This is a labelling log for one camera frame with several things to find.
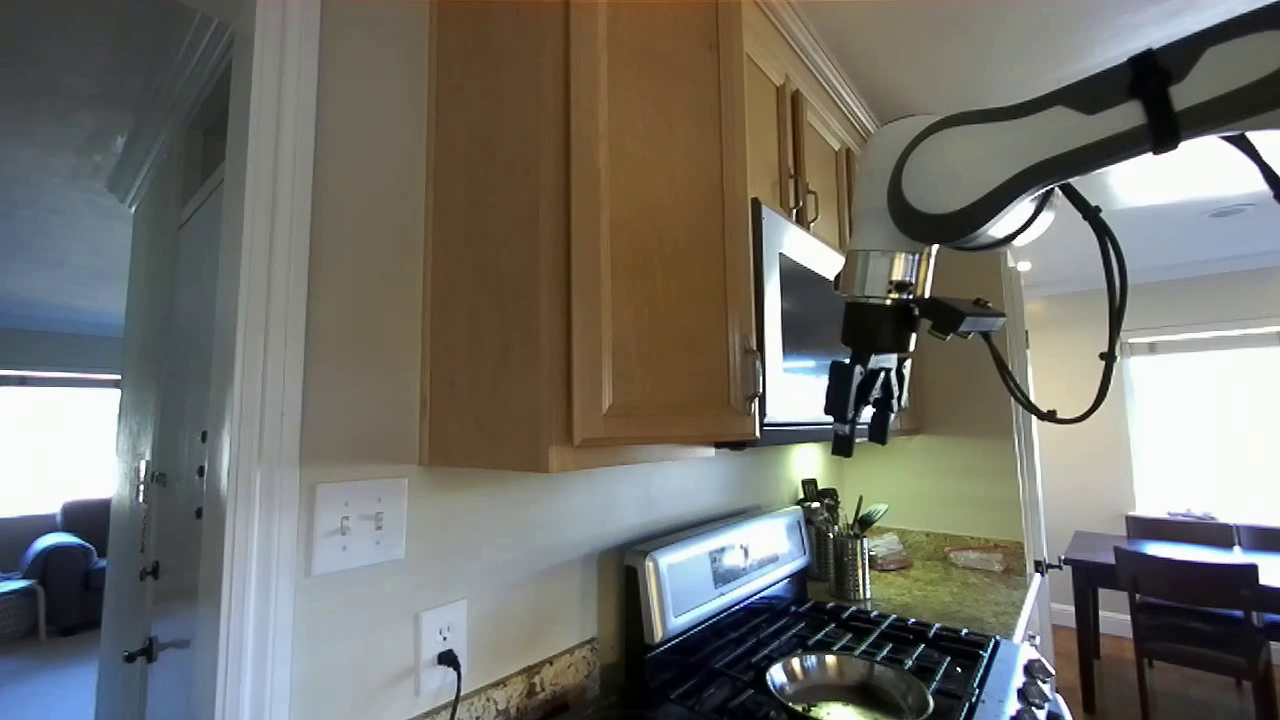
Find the stainless steel gas stove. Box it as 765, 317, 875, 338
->
619, 504, 1075, 720

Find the blue armchair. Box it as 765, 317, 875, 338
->
0, 496, 115, 647

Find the black power cord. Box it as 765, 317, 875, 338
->
437, 643, 467, 720

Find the metal utensil holder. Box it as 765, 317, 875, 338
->
828, 519, 880, 607

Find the dark wood dining chair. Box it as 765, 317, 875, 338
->
1119, 510, 1280, 553
1110, 541, 1280, 720

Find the white wall outlet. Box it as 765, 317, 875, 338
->
416, 597, 477, 703

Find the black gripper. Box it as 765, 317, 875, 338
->
824, 294, 926, 459

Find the white light switch plate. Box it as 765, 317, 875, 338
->
309, 477, 410, 579

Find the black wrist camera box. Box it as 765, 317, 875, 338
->
916, 294, 1013, 342

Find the small wood cabinet door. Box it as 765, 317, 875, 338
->
792, 83, 853, 253
738, 51, 798, 216

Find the silver metal pan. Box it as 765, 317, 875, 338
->
760, 647, 939, 720

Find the dark pepper grinder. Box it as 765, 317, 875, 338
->
794, 477, 849, 583

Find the light wood wall cabinet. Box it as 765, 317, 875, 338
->
421, 0, 884, 477

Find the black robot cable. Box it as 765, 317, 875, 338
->
974, 126, 1280, 433

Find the stainless steel microwave oven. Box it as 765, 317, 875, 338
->
751, 194, 861, 449

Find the dark wood dining table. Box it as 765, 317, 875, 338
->
1061, 528, 1280, 717

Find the light wood cabinet door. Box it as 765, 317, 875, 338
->
563, 0, 767, 451

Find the white interior door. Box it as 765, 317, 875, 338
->
91, 51, 265, 720

